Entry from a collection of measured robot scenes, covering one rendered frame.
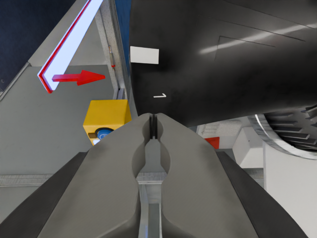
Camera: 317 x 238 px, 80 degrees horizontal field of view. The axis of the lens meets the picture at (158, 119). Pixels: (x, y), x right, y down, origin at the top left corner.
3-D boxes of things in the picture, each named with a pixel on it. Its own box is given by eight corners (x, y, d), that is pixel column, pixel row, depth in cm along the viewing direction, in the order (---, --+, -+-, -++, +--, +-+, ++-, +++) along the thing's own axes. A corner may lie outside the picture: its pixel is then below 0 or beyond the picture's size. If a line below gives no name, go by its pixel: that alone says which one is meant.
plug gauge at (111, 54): (115, 72, 57) (111, 46, 51) (112, 72, 57) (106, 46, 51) (116, 69, 58) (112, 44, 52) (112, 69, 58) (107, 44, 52)
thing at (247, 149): (264, 147, 92) (273, 168, 84) (230, 148, 92) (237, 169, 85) (280, 124, 79) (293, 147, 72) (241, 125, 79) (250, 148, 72)
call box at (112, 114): (135, 131, 63) (132, 159, 56) (105, 131, 64) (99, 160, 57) (128, 95, 51) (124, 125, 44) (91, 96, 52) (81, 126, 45)
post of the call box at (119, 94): (125, 94, 66) (120, 122, 58) (116, 95, 66) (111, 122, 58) (123, 88, 64) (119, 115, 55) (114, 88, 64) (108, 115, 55)
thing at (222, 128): (234, 132, 83) (236, 136, 81) (200, 132, 82) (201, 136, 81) (241, 119, 76) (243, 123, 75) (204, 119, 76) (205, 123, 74)
